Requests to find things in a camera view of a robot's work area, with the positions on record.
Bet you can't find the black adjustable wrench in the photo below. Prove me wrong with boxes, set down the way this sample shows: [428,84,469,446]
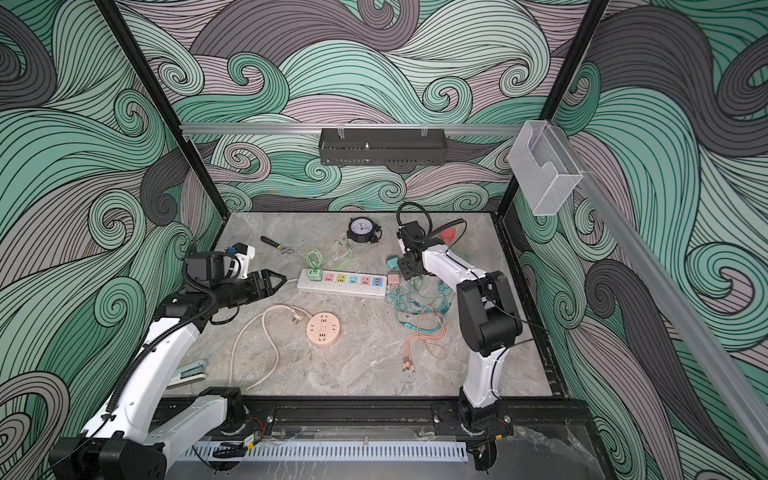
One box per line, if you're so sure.
[260,235,294,255]

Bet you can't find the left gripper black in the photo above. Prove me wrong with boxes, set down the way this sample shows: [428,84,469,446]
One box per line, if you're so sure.
[213,269,286,311]

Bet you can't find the white slotted cable duct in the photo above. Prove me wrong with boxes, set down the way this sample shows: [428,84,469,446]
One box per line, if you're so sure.
[179,440,469,464]

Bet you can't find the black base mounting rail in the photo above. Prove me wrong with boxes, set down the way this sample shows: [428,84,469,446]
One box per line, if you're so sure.
[206,396,592,439]

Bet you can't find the white power strip coloured sockets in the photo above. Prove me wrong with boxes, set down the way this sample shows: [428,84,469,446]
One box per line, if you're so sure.
[297,269,388,299]

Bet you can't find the black pressure gauge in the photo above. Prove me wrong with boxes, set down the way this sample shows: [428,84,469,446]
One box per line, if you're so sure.
[346,217,382,244]

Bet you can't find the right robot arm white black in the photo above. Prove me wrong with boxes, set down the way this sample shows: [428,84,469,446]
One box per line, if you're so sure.
[396,202,523,431]

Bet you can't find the black perforated metal tray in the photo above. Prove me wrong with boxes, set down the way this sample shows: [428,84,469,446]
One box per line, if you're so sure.
[318,128,448,172]

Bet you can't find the aluminium rail wall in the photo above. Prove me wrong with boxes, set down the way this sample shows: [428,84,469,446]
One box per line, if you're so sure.
[179,122,523,138]
[545,123,767,460]

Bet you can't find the aluminium rail right wall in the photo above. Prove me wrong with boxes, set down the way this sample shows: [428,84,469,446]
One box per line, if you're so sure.
[545,123,767,460]

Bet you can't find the red plastic clamp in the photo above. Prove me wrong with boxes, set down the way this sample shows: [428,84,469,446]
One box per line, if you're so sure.
[440,227,458,245]

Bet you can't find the clear plastic wall holder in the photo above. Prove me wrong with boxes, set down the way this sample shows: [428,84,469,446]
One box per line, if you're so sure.
[507,120,583,217]

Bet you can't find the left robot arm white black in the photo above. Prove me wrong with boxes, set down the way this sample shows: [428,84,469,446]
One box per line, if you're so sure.
[47,243,288,479]

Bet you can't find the aluminium rail back wall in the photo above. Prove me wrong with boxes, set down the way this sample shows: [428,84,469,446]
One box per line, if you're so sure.
[179,122,523,138]

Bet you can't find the light green charger plug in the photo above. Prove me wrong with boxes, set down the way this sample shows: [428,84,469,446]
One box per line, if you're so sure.
[306,249,354,281]

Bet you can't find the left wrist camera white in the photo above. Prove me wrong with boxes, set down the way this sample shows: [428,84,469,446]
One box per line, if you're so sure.
[225,242,256,279]

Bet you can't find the teal charger plug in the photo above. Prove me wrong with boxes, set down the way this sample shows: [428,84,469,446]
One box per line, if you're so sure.
[386,256,400,271]

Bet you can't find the pink round socket with cable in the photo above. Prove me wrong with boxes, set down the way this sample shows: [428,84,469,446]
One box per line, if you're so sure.
[227,304,341,391]

